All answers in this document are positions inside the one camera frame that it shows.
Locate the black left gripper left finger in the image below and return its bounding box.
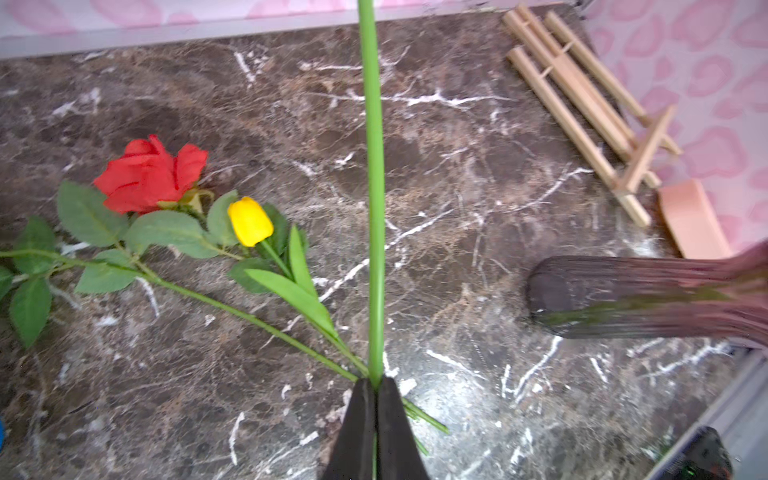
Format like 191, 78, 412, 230
321, 378, 376, 480

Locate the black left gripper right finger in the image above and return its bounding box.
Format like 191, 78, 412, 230
376, 377, 430, 480

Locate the small yellow tulip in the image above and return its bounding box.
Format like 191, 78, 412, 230
226, 196, 451, 457

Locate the purple glass vase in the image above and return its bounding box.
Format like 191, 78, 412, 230
526, 242, 767, 349

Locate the red rose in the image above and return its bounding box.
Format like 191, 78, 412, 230
0, 133, 361, 385

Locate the wooden easel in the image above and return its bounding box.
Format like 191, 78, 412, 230
502, 4, 682, 228

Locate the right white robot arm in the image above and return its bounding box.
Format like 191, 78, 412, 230
652, 426, 733, 480

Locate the pink eraser holder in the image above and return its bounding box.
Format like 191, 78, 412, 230
658, 179, 733, 260

